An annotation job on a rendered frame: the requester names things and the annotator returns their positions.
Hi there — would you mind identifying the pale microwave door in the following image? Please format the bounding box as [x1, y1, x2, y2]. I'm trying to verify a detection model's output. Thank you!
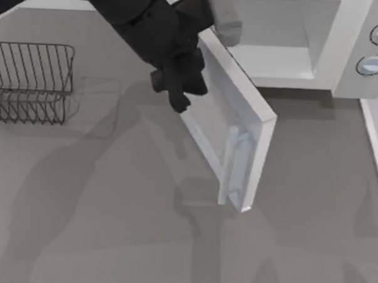
[174, 26, 281, 215]

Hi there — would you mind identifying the pale microwave oven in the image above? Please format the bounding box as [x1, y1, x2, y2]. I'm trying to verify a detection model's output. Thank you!
[221, 0, 378, 101]

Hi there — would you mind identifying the dark wire dish rack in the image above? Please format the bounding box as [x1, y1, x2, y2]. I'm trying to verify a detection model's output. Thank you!
[0, 40, 77, 127]

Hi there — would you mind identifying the pale grey rounded box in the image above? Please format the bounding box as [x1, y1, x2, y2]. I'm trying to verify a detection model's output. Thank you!
[207, 0, 244, 46]

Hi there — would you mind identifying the pale microwave door handle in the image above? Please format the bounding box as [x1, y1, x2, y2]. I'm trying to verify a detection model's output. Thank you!
[216, 125, 251, 208]

